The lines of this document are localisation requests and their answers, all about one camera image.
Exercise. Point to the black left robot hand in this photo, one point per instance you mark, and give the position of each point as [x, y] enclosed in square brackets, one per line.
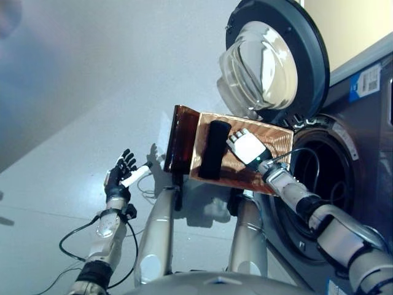
[116, 184]

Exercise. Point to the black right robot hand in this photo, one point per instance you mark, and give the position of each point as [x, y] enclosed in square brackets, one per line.
[250, 150]

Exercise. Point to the long black garment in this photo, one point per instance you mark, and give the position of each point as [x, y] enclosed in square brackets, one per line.
[215, 150]

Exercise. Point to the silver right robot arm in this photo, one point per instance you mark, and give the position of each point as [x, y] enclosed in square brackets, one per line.
[337, 230]

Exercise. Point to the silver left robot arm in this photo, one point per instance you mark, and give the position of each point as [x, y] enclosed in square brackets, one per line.
[104, 239]

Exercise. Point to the round washing machine door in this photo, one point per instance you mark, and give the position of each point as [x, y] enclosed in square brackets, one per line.
[310, 46]

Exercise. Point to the dark grey washing machine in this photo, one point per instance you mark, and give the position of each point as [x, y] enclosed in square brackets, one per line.
[374, 147]

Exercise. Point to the light wicker laundry basket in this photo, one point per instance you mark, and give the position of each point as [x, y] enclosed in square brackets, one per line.
[276, 135]

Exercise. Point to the dark brown glossy stool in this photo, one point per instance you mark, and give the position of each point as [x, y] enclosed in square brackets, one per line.
[179, 144]

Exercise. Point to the silver right robot leg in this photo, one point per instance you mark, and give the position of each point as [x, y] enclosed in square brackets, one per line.
[247, 236]

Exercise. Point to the blue white sticker label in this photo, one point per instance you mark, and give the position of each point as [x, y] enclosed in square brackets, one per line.
[367, 83]

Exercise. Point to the grey robot torso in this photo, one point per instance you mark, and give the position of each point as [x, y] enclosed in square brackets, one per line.
[215, 287]

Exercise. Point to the white counter cabinet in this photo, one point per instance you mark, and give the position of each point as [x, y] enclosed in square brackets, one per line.
[353, 27]

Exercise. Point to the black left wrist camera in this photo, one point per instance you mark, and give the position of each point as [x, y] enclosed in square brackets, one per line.
[129, 212]

